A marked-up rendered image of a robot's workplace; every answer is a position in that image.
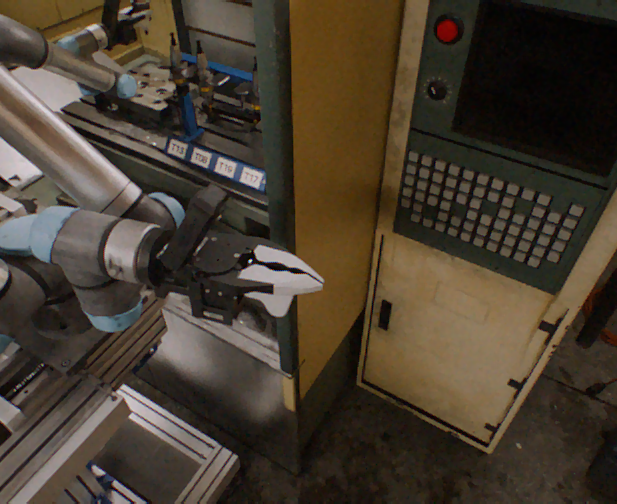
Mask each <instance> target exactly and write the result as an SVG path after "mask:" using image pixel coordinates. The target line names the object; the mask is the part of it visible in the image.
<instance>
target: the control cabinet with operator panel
mask: <svg viewBox="0 0 617 504"><path fill-rule="evenodd" d="M616 248H617V0H405V2H404V11H403V20H402V28H401V37H400V44H399V53H398V62H397V70H396V79H395V87H393V95H392V104H391V112H390V121H389V129H388V138H387V147H386V154H385V163H384V171H383V180H382V189H381V197H379V205H378V214H377V222H376V231H375V239H374V248H373V256H372V264H371V273H370V282H369V290H368V299H367V307H365V315H364V324H363V332H362V341H361V350H360V358H359V366H358V374H357V385H359V386H361V387H363V388H365V389H368V391H370V392H371V393H372V394H373V395H374V396H375V397H379V398H384V399H386V400H388V401H390V402H392V403H395V405H396V406H398V407H400V408H402V409H404V410H406V411H409V412H411V413H413V414H415V415H417V416H418V417H420V419H423V420H425V421H427V422H429V423H431V424H433V425H435V426H438V427H439V428H441V429H443V430H445V431H447V433H449V434H452V435H454V436H456V437H458V438H460V439H461V440H463V441H465V443H466V444H468V445H470V446H476V448H479V449H481V450H482V451H484V452H486V453H488V454H490V453H493V451H494V449H495V448H496V445H497V443H498V442H499V440H500V438H501V437H502V435H503V434H504V431H505V429H507V428H508V426H509V424H510V423H511V421H512V420H513V417H514V415H515V414H516V412H517V410H518V409H519V407H521V404H522V403H523V401H524V400H525V398H526V396H527V395H528V393H529V390H530V389H531V387H532V386H533V384H535V382H536V381H537V379H538V376H539V375H540V373H541V371H542V370H543V368H544V367H545V365H546V362H548V361H549V359H550V357H551V356H552V354H553V352H554V351H555V348H556V347H557V345H558V343H559V342H560V340H561V338H563V337H564V334H565V333H566V331H567V329H568V328H569V326H570V324H571V322H572V320H573V318H574V317H575V315H577V314H578V312H579V310H580V308H581V306H582V304H583V303H584V301H585V300H586V298H587V296H588V294H589V292H591V290H592V289H593V287H594V285H595V284H596V282H597V280H598V278H599V276H600V275H601V273H602V271H603V270H605V268H606V265H607V264H608V262H609V261H610V259H611V257H612V256H613V254H614V251H615V250H616Z"/></svg>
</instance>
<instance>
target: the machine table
mask: <svg viewBox="0 0 617 504"><path fill-rule="evenodd" d="M199 95H200V96H199V97H198V98H196V99H195V100H193V101H194V105H195V106H196V107H198V109H200V111H201V112H204V113H206V115H205V114H203V115H200V119H201V121H199V122H198V121H197V124H198V125H197V126H198V127H200V128H204V129H205V132H204V133H202V134H201V135H199V136H198V137H197V138H195V139H194V140H193V141H191V142H193V143H196V145H198V146H201V147H205V148H207V149H210V150H212V151H215V152H219V153H221V154H224V155H227V156H229V157H233V159H235V160H238V161H241V162H243V163H247V164H249V165H252V166H255V167H258V168H261V169H263V170H265V163H264V148H263V134H262V125H261V124H262V121H260V123H258V124H256V127H255V128H254V129H253V131H251V132H246V131H243V121H240V120H236V119H233V118H231V119H229V118H228V117H225V115H222V117H220V118H219V119H217V120H215V121H214V122H212V121H208V118H207V111H206V110H204V109H203V107H201V103H203V101H204V100H205V99H204V98H203V97H201V91H199ZM79 99H80V102H79V101H73V102H71V103H70V104H68V105H66V106H64V107H61V108H60V111H63V112H64V113H63V112H59V111H57V110H56V111H54V112H56V113H57V115H58V116H59V117H60V118H61V119H63V120H64V121H65V122H67V123H68V124H69V125H70V126H71V127H72V129H73V130H74V131H75V132H78V133H79V134H80V135H81V136H82V137H83V138H84V139H85V140H86V141H88V143H89V144H90V145H92V146H93V147H94V148H95V149H96V150H97V151H99V152H100V153H101V154H102V155H104V156H107V158H109V159H112V160H114V161H116V162H120V163H122V164H124V165H127V166H129V167H131V168H135V169H137V170H139V172H142V173H144V174H146V175H150V176H152V177H154V178H157V179H159V180H161V181H165V182H167V183H169V184H172V186H174V187H177V188H180V189H182V190H184V191H187V192H190V193H192V194H194V195H195V194H196V193H197V192H198V191H199V190H200V189H204V190H205V189H206V188H207V187H208V186H209V184H210V183H211V182H213V183H214V184H215V186H218V187H219V188H220V189H222V190H223V191H225V192H226V193H227V194H229V195H231V196H229V197H228V200H227V202H226V203H225V206H226V208H227V209H229V210H232V211H235V213H237V214H239V215H242V216H245V217H247V218H250V219H252V220H254V221H257V222H260V223H262V224H265V225H267V227H269V219H268V205H267V191H266V192H265V193H264V194H262V193H260V192H256V191H254V190H251V189H249V188H246V187H243V186H240V184H238V183H235V182H233V181H231V180H227V179H225V178H222V177H220V176H216V175H214V174H211V173H209V172H206V170H204V169H200V168H198V167H195V166H193V165H190V164H187V163H184V162H182V161H179V160H177V159H173V158H171V156H169V155H166V154H165V153H164V150H165V146H166V145H165V143H166V142H167V139H168V135H165V134H162V135H160V134H158V133H156V134H157V135H156V134H154V133H153V134H154V135H152V134H150V133H148V132H146V131H149V130H150V128H145V127H143V126H142V127H143V128H142V127H141V128H142V130H140V128H139V130H137V131H131V132H128V133H125V130H126V128H127V127H125V130H124V128H122V126H123V125H122V124H123V123H122V122H121V121H120V120H118V121H120V122H121V123H118V121H114V120H115V119H113V118H114V117H116V116H114V114H112V113H109V112H108V111H107V109H105V108H101V107H99V106H96V103H95V98H94V96H92V95H89V96H86V95H83V96H82V97H80V98H79ZM223 99H224V100H223ZM212 100H213V101H217V103H219V101H220V103H222V104H226V105H229V106H233V107H237V108H241V101H239V100H237V99H234V98H231V97H227V96H223V95H220V94H217V93H214V97H213V98H212ZM222 100H223V101H222ZM227 101H228V102H227ZM81 102H82V103H81ZM195 106H194V107H195ZM94 107H95V108H94ZM196 107H195V108H196ZM98 108H99V109H98ZM105 110H106V111H105ZM101 113H102V114H101ZM105 113H106V114H105ZM102 116H103V117H102ZM113 116H114V117H113ZM96 117H97V118H96ZM108 117H111V118H110V119H111V120H113V121H110V119H109V118H108ZM81 119H82V120H81ZM96 119H97V120H98V121H99V120H100V119H101V120H100V122H101V123H100V122H98V121H97V120H96ZM221 119H222V120H221ZM79 120H80V121H79ZM92 120H93V121H92ZM94 120H95V121H94ZM108 120H109V121H110V122H109V121H108ZM206 120H207V121H206ZM78 121H79V122H78ZM106 121H107V122H108V124H109V127H108V128H110V125H111V126H112V125H113V127H112V128H110V130H113V128H114V130H113V131H116V132H118V128H117V127H120V128H121V130H120V132H118V133H122V132H123V131H124V133H122V134H124V135H126V136H128V135H129V136H128V138H131V139H128V138H123V137H121V136H118V135H116V134H112V136H113V137H112V136H111V135H109V133H110V132H108V131H103V130H102V127H103V128H104V127H107V125H108V124H107V122H106ZM173 121H174V120H171V121H170V123H171V122H172V123H174V122H173ZM111 122H112V123H111ZM205 122H206V124H205ZM78 123H79V124H78ZM170 123H169V125H170ZM172 123H171V124H172ZM203 123H204V124H203ZM81 124H82V125H81ZM114 124H115V125H117V127H116V126H115V125H114ZM182 125H183V124H181V125H178V124H177V125H172V126H171V125H170V128H169V133H170V134H172V135H173V136H176V137H180V136H181V135H180V134H184V132H185V131H184V127H182ZM211 125H212V126H211ZM207 126H208V127H207ZM116 128H117V130H116ZM100 130H101V131H100ZM181 131H182V132H181ZM140 132H141V133H140ZM258 132H259V133H258ZM135 135H136V136H135ZM149 135H150V137H149ZM178 135H180V136H178ZM156 136H157V137H156ZM115 137H116V138H115ZM120 137H121V138H120ZM154 138H155V139H154ZM145 139H146V140H145ZM157 139H158V140H157ZM127 140H128V141H127ZM134 140H136V141H137V140H138V141H142V142H145V144H149V145H151V142H156V144H158V145H157V146H158V147H157V146H156V145H155V146H153V145H151V146H153V147H155V148H157V149H158V151H156V150H153V149H150V148H148V147H146V148H145V146H142V145H140V144H137V142H135V141H134ZM148 140H149V141H148ZM206 141H207V142H206ZM163 143H164V145H163ZM134 144H135V145H134ZM211 147H212V148H213V149H212V148H211ZM141 148H142V149H141ZM163 149H164V150H163ZM159 151H160V152H159ZM157 152H158V153H157Z"/></svg>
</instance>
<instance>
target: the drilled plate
mask: <svg viewBox="0 0 617 504"><path fill-rule="evenodd" d="M145 72H148V74H145ZM141 74H143V75H141ZM148 76H149V77H148ZM131 77H133V78H134V79H135V81H136V84H137V88H138V89H136V93H135V95H134V96H133V97H131V98H120V97H117V96H114V95H110V94H107V93H106V94H107V97H108V102H109V103H111V104H114V105H117V106H121V107H123V108H126V109H129V110H131V111H135V112H138V113H140V114H143V116H146V117H149V118H152V119H155V120H157V121H160V122H163V121H164V120H166V119H167V118H169V117H170V115H172V114H173V113H176V112H177V107H176V106H174V105H171V104H168V103H166V101H165V100H164V101H165V103H163V99H164V97H168V95H169V96H170V95H172V94H173V91H172V90H173V89H176V83H175V82H173V81H172V82H171V81H170V80H168V78H169V76H166V75H163V73H160V74H159V72H156V71H153V70H150V69H147V68H145V69H143V70H141V71H140V72H138V74H136V75H134V76H131ZM142 77H145V78H142ZM147 77H148V78H149V79H148V78H147ZM158 77H159V78H158ZM155 78H156V79H155ZM155 80H156V81H155ZM143 81H144V82H143ZM148 81H149V82H150V81H151V82H150V84H149V83H148ZM148 85H149V86H148ZM145 86H147V88H145ZM189 86H190V93H191V98H192V101H193V100H195V99H196V98H198V97H199V96H200V95H199V89H198V85H196V84H193V83H190V82H189ZM141 88H142V89H141ZM167 89H168V91H167ZM167 92H168V93H167ZM140 93H141V94H140ZM156 93H157V94H162V95H159V96H158V95H157V94H156ZM165 93H166V94H165ZM163 96H164V97H163ZM137 97H138V99H137ZM155 99H157V101H156V100H155ZM159 99H162V100H159ZM153 100H155V101H153ZM152 101H153V103H152ZM154 104H155V105H154Z"/></svg>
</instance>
